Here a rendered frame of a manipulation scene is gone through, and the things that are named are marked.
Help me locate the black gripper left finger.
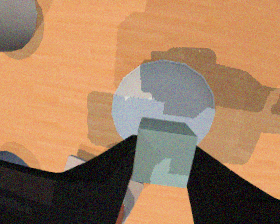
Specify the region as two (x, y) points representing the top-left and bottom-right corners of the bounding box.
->
(0, 134), (137, 224)

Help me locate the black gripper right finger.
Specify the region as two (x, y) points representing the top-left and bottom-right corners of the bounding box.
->
(186, 144), (280, 224)

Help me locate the orange-brown cylinder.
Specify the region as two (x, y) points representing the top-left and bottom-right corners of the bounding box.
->
(116, 202), (125, 224)

